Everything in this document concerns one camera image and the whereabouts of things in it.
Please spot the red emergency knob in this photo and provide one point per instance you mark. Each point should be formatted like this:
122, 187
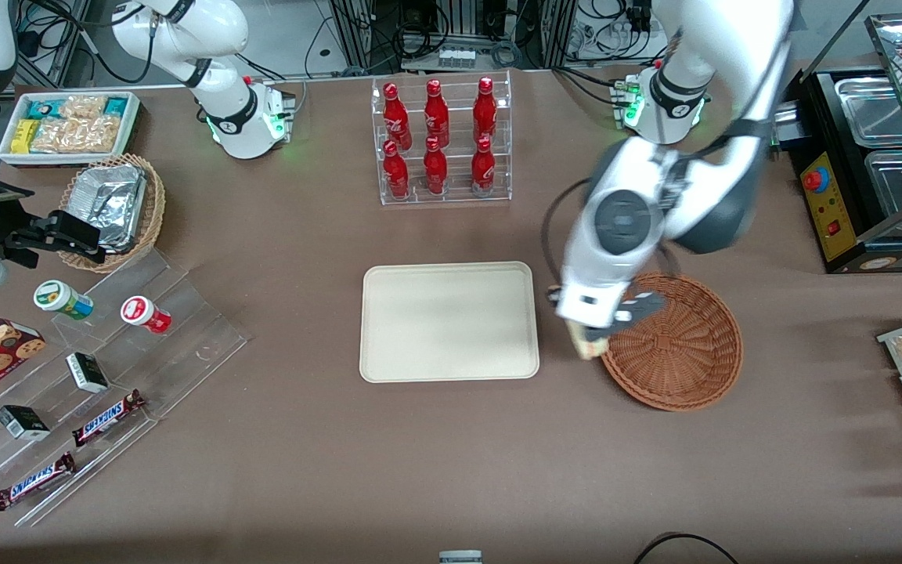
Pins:
812, 180

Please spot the yellow snack packet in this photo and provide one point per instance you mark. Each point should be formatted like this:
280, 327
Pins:
23, 136

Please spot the green lid cup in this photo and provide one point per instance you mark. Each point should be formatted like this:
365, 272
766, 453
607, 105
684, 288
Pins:
59, 298

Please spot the snickers chocolate bar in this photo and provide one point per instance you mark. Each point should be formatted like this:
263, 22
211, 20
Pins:
106, 418
34, 481

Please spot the cream rectangular tray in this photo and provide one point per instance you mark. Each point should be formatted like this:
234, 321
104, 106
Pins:
449, 321

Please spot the aluminium foil containers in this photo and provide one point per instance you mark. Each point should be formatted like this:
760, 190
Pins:
110, 204

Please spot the triangle sandwich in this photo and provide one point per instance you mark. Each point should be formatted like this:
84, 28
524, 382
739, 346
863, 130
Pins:
593, 350

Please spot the white power strip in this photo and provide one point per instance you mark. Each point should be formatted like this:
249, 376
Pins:
456, 58

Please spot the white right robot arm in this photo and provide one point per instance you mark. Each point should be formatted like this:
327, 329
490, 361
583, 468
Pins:
224, 117

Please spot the red rocker switch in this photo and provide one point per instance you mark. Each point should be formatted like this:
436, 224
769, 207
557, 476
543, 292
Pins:
835, 229

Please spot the silver metal block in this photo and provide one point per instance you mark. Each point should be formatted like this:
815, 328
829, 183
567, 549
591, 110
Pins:
786, 125

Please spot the teal snack packet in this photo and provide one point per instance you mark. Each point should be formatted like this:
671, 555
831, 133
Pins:
117, 106
42, 109

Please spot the small clear snack bag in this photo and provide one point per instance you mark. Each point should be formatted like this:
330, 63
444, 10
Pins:
83, 106

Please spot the red lid cup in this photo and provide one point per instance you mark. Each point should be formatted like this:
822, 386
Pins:
142, 312

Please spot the oval tan wicker basket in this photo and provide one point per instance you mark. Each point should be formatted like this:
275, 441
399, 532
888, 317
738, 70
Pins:
152, 211

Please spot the red cola bottle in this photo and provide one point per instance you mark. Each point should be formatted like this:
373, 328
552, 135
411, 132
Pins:
483, 169
396, 172
396, 117
485, 113
436, 116
435, 171

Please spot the small black box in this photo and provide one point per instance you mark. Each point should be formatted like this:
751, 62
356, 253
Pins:
22, 423
87, 373

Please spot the black food warmer case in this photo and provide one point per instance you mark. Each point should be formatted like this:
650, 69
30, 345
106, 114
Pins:
831, 204

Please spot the clear acrylic bottle rack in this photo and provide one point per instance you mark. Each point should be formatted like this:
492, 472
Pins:
455, 200

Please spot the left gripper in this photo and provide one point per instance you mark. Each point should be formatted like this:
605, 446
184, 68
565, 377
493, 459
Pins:
551, 294

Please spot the clear acrylic stepped display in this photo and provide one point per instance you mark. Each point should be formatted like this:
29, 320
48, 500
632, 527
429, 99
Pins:
193, 329

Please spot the round brown wicker basket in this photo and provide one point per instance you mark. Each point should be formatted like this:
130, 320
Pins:
678, 356

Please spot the white plastic snack bin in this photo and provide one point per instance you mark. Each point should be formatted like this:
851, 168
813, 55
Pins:
6, 153

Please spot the large clear snack bag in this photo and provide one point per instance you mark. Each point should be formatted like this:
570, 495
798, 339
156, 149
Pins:
75, 135

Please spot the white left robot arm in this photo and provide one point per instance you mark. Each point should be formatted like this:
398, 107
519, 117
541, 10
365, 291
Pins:
701, 102

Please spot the small grey device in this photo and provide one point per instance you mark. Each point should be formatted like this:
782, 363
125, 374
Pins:
460, 558

